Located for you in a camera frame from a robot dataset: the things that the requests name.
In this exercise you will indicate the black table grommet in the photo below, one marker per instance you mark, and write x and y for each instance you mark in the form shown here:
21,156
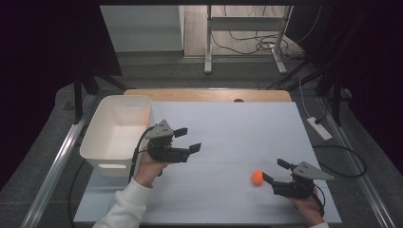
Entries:
238,100

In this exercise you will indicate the black metal stand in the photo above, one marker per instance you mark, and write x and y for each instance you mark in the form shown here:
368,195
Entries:
336,101
78,101

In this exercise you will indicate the white power strip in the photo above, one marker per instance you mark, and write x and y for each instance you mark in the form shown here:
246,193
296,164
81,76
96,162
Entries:
321,130

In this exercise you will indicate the dark curtain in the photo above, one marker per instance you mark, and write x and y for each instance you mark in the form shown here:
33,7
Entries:
38,63
374,63

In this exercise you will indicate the person's white sleeve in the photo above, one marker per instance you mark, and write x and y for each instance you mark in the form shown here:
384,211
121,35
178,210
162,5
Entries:
320,225
126,205

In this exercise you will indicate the orange ball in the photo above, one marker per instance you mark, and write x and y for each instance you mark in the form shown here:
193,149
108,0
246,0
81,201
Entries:
257,177

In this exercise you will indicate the person's left hand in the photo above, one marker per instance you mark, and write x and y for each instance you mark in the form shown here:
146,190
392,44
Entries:
147,171

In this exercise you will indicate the black power plug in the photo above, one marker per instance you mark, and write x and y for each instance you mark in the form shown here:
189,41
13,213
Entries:
317,121

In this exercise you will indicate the white cabinet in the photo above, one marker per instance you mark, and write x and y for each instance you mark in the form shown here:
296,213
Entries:
142,28

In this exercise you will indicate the person's right white sleeve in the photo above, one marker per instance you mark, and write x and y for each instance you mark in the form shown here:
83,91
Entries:
320,225

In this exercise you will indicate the white plastic bin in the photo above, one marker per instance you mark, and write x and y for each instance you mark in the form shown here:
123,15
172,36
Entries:
107,139

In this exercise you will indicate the person's right hand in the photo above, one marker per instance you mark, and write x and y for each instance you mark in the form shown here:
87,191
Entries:
309,209

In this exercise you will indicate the wooden table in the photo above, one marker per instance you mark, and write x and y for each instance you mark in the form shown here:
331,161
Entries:
190,95

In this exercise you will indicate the white metal stand frame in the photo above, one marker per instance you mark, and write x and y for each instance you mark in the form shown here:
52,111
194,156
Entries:
244,23

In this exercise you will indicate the white table board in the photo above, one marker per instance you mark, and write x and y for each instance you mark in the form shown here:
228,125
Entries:
228,142

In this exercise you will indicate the aluminium floor rail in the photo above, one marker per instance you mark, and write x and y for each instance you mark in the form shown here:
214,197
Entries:
375,202
53,177

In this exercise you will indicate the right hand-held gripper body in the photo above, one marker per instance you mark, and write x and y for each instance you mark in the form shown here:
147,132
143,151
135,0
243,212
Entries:
291,189

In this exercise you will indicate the person's left white sleeve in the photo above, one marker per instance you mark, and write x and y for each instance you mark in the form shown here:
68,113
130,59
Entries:
126,205

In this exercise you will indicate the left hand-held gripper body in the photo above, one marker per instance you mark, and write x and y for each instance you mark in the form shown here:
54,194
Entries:
168,155

